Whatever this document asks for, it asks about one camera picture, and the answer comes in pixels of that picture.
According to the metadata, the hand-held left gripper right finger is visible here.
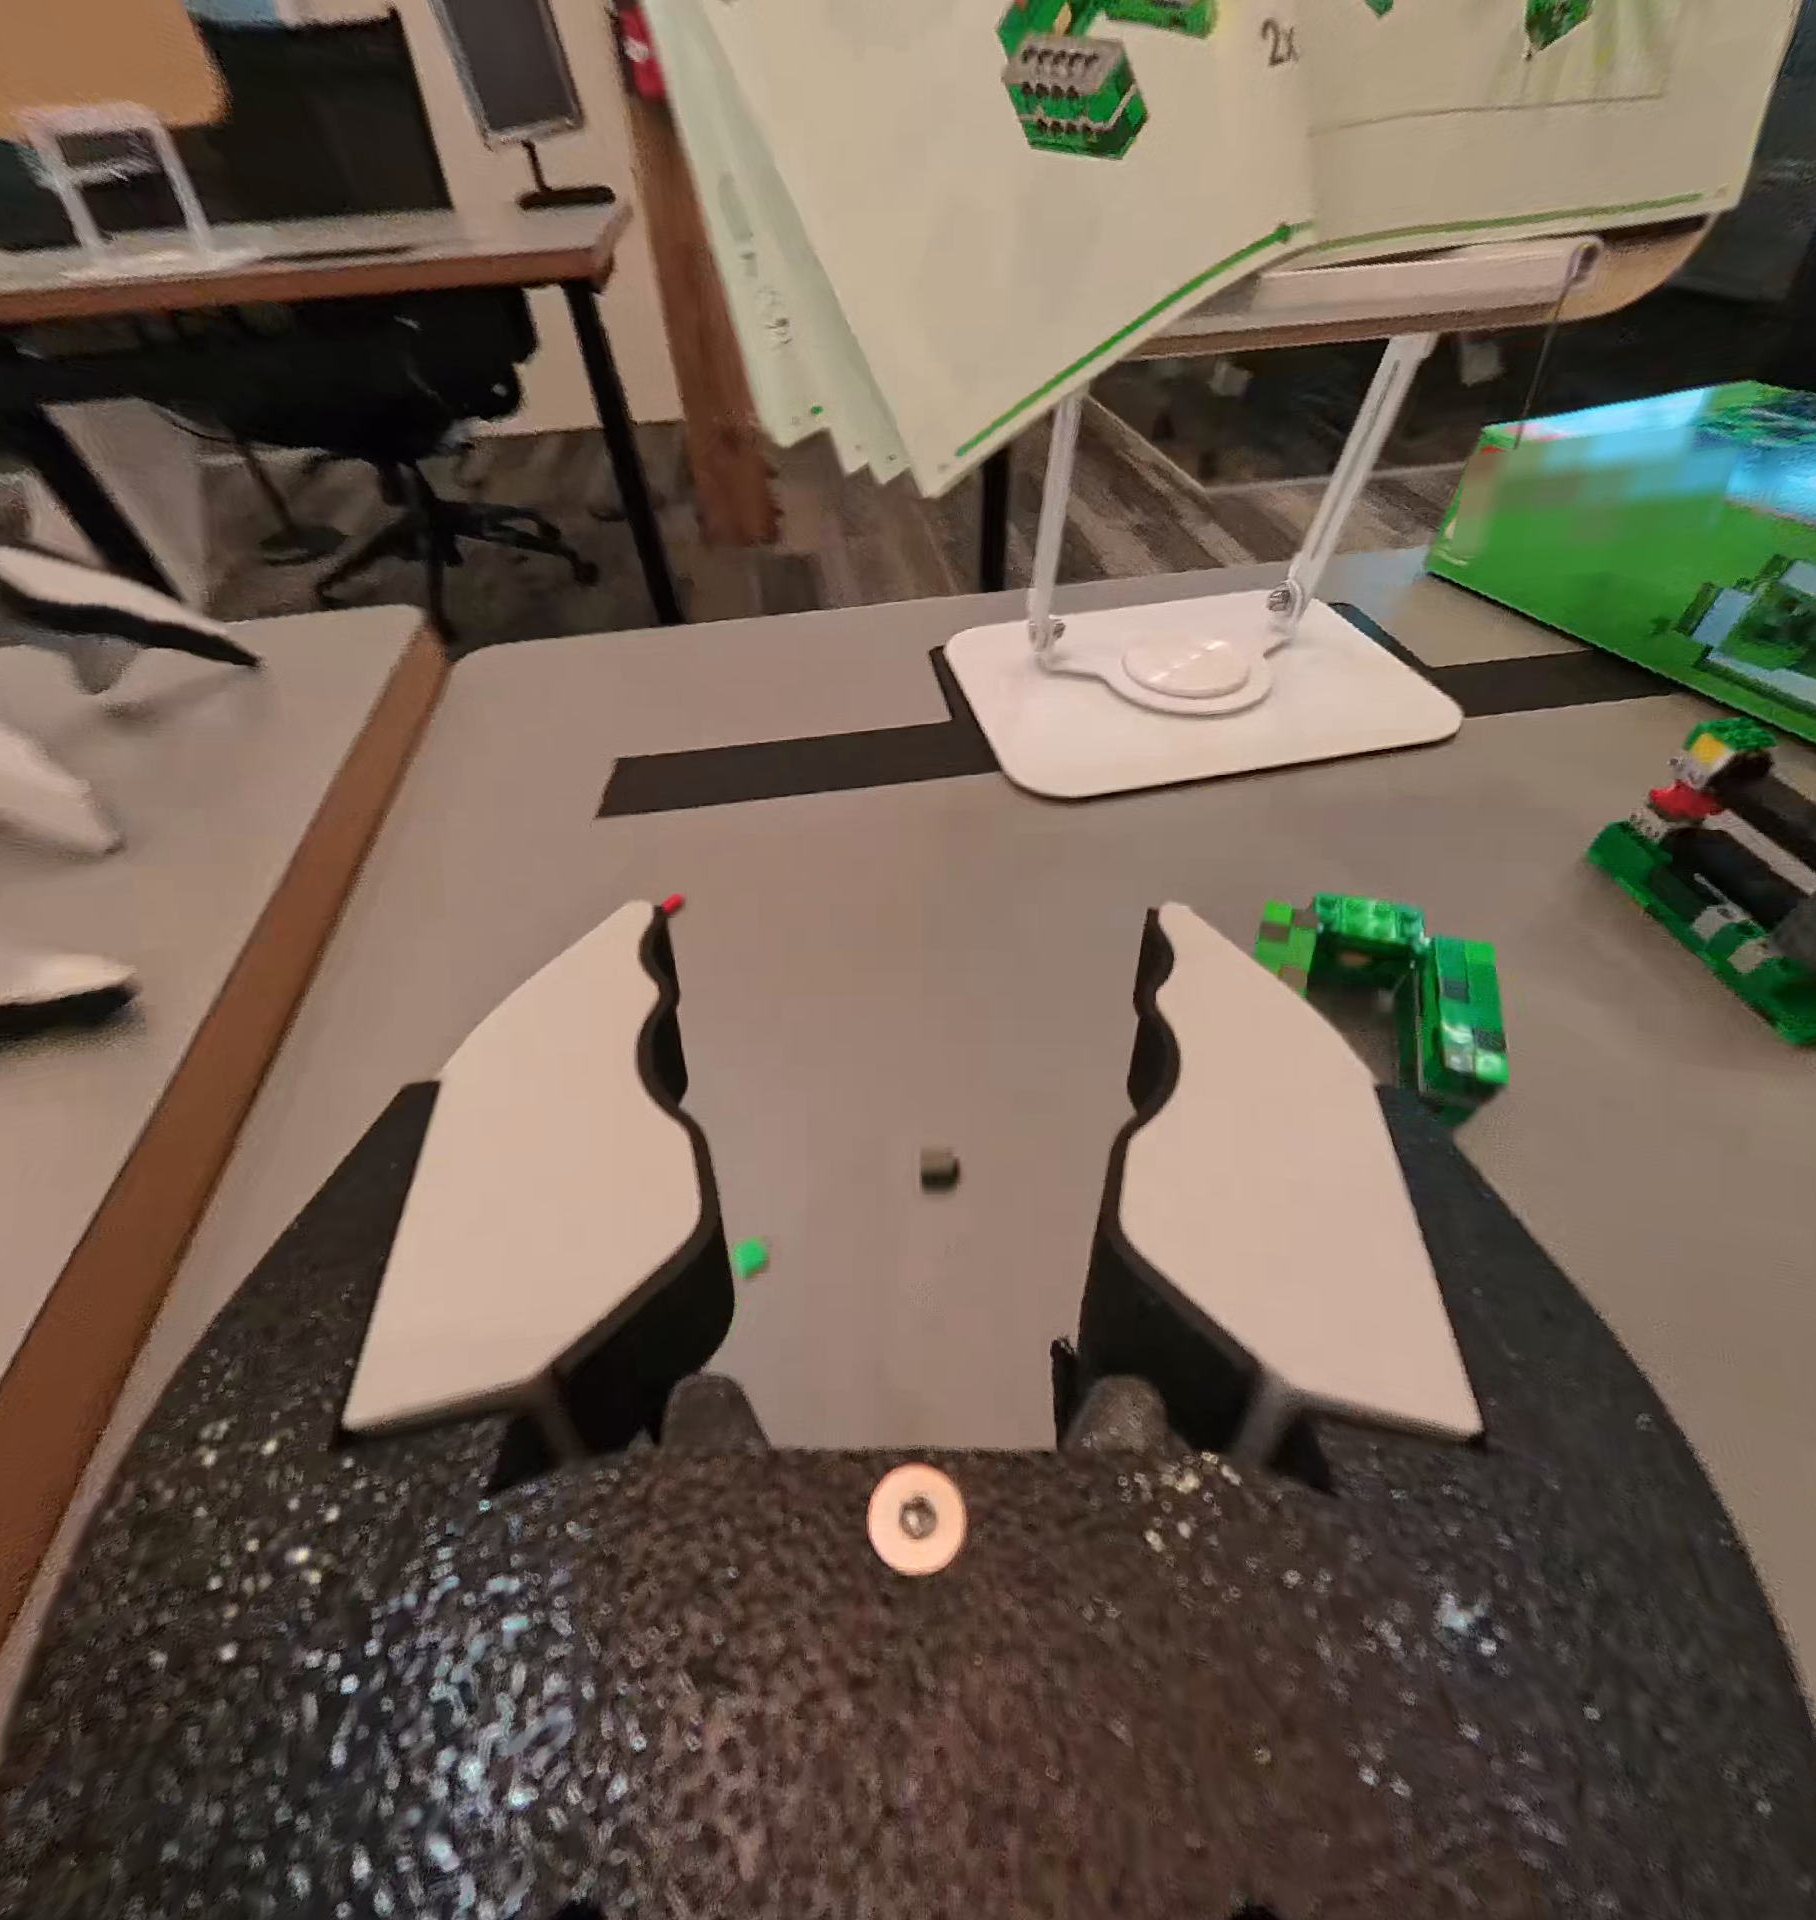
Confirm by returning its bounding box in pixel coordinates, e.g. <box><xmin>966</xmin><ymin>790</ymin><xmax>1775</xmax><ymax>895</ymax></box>
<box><xmin>1073</xmin><ymin>907</ymin><xmax>1483</xmax><ymax>1488</ymax></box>

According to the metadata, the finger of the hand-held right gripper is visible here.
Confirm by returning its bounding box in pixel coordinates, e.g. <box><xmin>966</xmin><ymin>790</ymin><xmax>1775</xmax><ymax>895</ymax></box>
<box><xmin>0</xmin><ymin>549</ymin><xmax>260</xmax><ymax>702</ymax></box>
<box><xmin>0</xmin><ymin>657</ymin><xmax>122</xmax><ymax>866</ymax></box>

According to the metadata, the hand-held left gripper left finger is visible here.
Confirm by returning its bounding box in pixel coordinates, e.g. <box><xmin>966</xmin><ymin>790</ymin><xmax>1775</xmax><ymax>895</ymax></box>
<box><xmin>341</xmin><ymin>895</ymin><xmax>740</xmax><ymax>1488</ymax></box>

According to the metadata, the grey desk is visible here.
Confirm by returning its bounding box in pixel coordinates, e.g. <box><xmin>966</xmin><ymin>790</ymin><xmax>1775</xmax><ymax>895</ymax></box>
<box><xmin>0</xmin><ymin>549</ymin><xmax>1816</xmax><ymax>1730</ymax></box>

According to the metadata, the brown-edged office desk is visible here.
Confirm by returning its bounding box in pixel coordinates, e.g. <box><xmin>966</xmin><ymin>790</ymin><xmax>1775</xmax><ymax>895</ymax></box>
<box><xmin>0</xmin><ymin>197</ymin><xmax>687</xmax><ymax>622</ymax></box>

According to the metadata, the grey table with brown edge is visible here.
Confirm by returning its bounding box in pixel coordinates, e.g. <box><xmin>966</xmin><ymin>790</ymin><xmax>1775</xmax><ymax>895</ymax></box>
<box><xmin>0</xmin><ymin>599</ymin><xmax>450</xmax><ymax>1742</ymax></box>

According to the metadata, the white black-edged object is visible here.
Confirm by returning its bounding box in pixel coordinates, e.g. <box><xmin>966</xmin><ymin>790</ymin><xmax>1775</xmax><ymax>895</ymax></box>
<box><xmin>0</xmin><ymin>941</ymin><xmax>146</xmax><ymax>1060</ymax></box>

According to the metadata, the green blocky brick figure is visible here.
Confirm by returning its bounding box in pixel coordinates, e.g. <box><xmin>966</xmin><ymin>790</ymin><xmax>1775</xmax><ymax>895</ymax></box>
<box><xmin>1248</xmin><ymin>890</ymin><xmax>1512</xmax><ymax>1125</ymax></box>

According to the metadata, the black office chair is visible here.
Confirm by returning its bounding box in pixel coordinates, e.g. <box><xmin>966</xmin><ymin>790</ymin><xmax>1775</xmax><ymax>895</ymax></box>
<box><xmin>0</xmin><ymin>280</ymin><xmax>604</xmax><ymax>611</ymax></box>

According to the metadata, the clear acrylic stand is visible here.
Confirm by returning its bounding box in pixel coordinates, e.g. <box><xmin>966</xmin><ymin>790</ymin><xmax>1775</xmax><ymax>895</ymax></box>
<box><xmin>17</xmin><ymin>107</ymin><xmax>253</xmax><ymax>280</ymax></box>

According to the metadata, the white book stand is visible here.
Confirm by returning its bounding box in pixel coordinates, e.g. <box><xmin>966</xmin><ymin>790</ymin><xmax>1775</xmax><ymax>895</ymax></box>
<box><xmin>944</xmin><ymin>237</ymin><xmax>1610</xmax><ymax>803</ymax></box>

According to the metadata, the black and green brick model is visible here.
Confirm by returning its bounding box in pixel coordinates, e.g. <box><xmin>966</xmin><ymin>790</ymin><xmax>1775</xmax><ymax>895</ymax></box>
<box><xmin>1581</xmin><ymin>718</ymin><xmax>1816</xmax><ymax>1052</ymax></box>

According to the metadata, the dark monitor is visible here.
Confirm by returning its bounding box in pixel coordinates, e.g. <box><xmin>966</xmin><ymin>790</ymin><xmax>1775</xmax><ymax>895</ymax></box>
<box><xmin>189</xmin><ymin>9</ymin><xmax>454</xmax><ymax>227</ymax></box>

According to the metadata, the tan board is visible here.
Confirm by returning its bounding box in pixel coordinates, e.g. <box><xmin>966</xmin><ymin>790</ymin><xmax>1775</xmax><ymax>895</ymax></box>
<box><xmin>0</xmin><ymin>0</ymin><xmax>234</xmax><ymax>135</ymax></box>

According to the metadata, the tablet on stand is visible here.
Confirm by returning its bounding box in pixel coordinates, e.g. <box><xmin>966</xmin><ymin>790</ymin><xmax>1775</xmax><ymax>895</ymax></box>
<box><xmin>427</xmin><ymin>0</ymin><xmax>613</xmax><ymax>212</ymax></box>

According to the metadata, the green toy brick box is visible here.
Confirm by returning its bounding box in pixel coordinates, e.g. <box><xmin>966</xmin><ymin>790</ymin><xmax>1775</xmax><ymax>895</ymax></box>
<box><xmin>1420</xmin><ymin>379</ymin><xmax>1816</xmax><ymax>770</ymax></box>

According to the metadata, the open instruction booklet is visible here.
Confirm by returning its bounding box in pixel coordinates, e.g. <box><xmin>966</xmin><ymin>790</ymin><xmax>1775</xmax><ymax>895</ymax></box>
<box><xmin>634</xmin><ymin>0</ymin><xmax>1801</xmax><ymax>497</ymax></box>

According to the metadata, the wooden edged table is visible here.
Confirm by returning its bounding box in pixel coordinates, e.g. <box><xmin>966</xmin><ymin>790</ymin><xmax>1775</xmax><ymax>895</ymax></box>
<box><xmin>1143</xmin><ymin>207</ymin><xmax>1728</xmax><ymax>357</ymax></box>

